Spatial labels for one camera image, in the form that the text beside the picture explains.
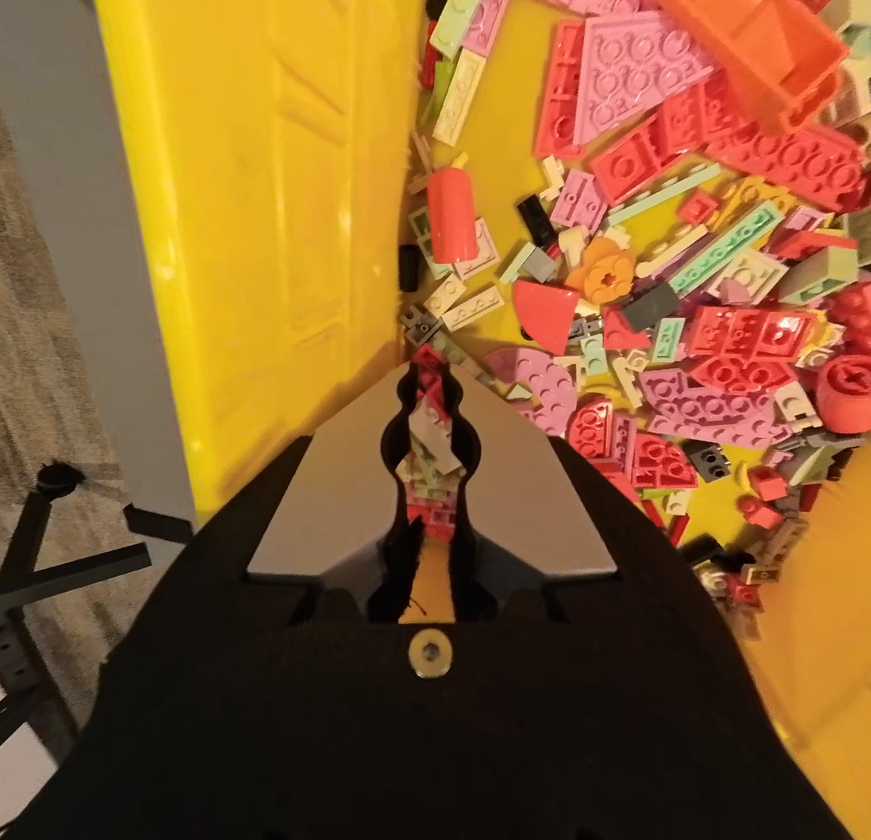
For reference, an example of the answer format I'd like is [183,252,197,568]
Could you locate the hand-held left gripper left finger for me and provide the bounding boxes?
[246,362,426,586]

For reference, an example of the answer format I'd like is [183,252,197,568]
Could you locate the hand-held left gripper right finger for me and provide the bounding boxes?
[442,364,619,592]

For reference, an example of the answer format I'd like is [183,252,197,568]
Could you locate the pile of toy bricks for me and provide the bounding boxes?
[398,0,871,644]

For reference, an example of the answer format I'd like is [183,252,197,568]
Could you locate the yellow plastic bin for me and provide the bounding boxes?
[88,0,871,840]

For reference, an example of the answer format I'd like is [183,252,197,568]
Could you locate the black tripod stand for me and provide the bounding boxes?
[0,462,193,725]

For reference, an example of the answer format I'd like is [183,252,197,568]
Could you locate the orange brick separator tool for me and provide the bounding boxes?
[622,0,851,137]

